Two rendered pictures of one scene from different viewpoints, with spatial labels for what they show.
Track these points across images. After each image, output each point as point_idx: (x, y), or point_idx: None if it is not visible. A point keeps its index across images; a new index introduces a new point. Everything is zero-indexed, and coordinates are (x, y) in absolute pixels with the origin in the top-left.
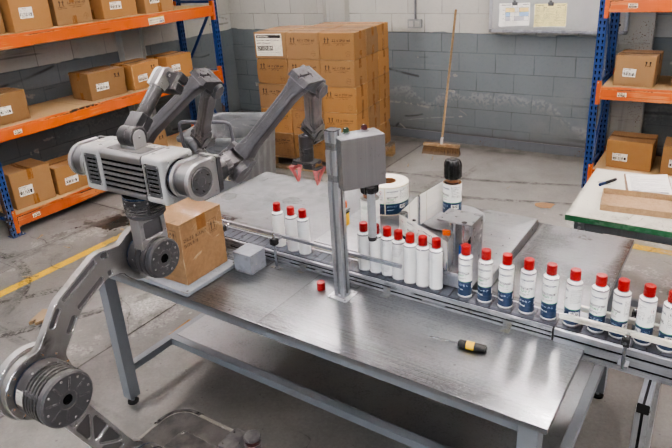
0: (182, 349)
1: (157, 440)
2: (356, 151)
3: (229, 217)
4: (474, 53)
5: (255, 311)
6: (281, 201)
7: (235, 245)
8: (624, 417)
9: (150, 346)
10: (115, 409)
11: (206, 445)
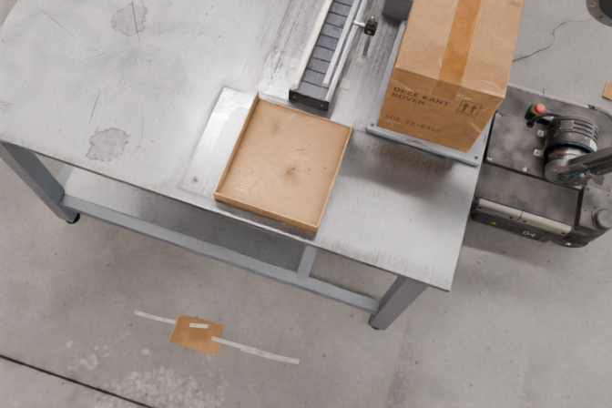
0: (251, 311)
1: (503, 186)
2: None
3: (222, 101)
4: None
5: None
6: (135, 35)
7: (353, 38)
8: None
9: (251, 371)
10: (397, 339)
11: (497, 126)
